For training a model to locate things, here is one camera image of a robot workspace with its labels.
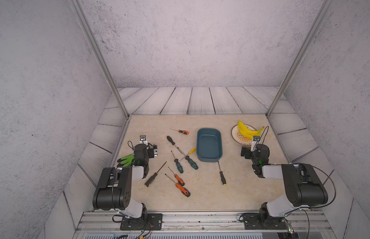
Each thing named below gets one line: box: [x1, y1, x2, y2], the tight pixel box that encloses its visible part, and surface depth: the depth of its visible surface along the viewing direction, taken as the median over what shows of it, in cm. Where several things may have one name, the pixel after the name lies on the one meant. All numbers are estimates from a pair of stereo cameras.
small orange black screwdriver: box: [169, 127, 190, 135], surface depth 110 cm
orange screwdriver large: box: [164, 173, 191, 198], surface depth 83 cm
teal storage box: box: [195, 127, 223, 163], surface depth 104 cm
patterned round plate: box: [230, 123, 257, 146], surface depth 110 cm
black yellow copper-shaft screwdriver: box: [144, 160, 168, 188], surface depth 87 cm
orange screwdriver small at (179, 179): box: [167, 166, 185, 187], surface depth 88 cm
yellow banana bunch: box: [237, 120, 265, 140], surface depth 106 cm
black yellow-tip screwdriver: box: [217, 160, 227, 186], surface depth 88 cm
